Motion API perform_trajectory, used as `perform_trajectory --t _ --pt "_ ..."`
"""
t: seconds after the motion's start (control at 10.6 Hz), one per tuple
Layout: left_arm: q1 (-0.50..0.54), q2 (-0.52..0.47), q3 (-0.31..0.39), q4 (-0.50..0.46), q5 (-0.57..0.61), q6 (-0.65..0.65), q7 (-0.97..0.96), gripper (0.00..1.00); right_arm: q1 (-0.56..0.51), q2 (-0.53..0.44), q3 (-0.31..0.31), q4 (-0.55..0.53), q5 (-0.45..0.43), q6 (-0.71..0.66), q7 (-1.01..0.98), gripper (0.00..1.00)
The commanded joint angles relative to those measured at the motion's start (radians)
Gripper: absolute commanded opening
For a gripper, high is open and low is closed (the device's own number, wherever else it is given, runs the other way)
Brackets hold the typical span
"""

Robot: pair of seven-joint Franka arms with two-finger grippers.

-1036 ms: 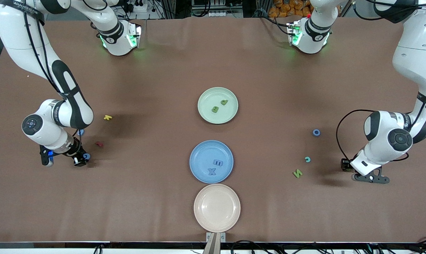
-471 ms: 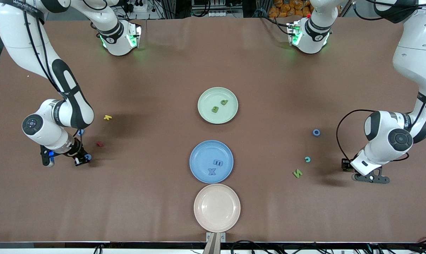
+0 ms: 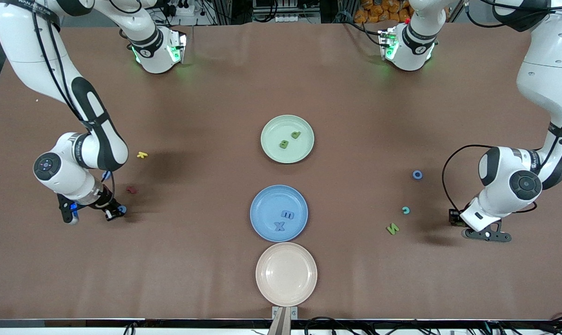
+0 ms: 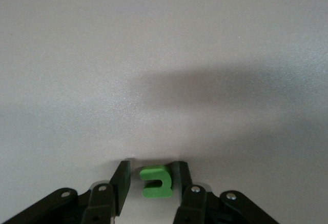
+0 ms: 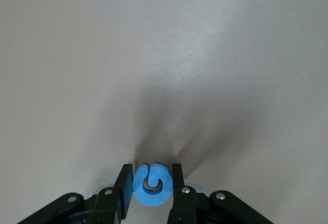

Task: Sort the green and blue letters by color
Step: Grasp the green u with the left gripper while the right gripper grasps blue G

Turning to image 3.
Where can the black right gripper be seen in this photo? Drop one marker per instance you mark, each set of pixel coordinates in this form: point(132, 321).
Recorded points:
point(104, 203)

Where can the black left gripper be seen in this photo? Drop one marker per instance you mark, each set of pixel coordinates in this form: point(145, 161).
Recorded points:
point(454, 217)

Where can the blue letter d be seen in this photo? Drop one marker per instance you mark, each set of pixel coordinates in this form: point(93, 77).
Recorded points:
point(106, 177)

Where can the green foam letter N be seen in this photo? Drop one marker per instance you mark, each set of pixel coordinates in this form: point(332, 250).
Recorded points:
point(392, 229)

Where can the blue foam letter x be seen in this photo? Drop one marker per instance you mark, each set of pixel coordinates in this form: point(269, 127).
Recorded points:
point(279, 226)

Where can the blue foam letter m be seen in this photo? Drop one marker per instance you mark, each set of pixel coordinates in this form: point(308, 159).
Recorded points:
point(287, 214)

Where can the green foam letter B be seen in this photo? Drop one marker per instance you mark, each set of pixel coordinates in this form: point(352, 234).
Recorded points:
point(284, 144)

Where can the green foam letter P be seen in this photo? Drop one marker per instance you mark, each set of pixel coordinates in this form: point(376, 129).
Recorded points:
point(296, 135)

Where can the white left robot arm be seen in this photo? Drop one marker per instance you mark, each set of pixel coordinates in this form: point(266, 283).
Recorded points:
point(504, 197)

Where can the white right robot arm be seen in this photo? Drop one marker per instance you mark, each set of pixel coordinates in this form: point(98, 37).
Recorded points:
point(66, 177)

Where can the yellow foam letter k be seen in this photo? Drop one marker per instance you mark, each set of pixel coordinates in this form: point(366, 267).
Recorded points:
point(142, 155)

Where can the brown paper table cover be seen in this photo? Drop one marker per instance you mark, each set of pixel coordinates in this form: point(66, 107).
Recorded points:
point(76, 260)

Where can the blue foam letter O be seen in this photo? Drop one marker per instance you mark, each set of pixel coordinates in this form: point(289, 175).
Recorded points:
point(413, 175)

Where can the blue plate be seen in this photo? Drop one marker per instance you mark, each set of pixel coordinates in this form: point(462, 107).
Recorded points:
point(267, 204)

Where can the pale green plate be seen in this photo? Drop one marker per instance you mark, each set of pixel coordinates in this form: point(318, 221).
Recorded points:
point(274, 135)

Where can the beige plate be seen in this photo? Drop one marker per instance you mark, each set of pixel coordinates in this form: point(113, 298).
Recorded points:
point(286, 274)

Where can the black plugs on power strip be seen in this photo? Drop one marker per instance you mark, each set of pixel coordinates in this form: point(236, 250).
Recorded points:
point(178, 8)

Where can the orange packets pile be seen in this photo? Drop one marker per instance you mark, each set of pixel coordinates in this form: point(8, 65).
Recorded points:
point(378, 11)

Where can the white power strip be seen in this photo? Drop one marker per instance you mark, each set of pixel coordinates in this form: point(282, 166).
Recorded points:
point(290, 18)

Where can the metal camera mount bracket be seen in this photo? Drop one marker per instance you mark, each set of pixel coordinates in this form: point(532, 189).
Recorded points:
point(280, 325)

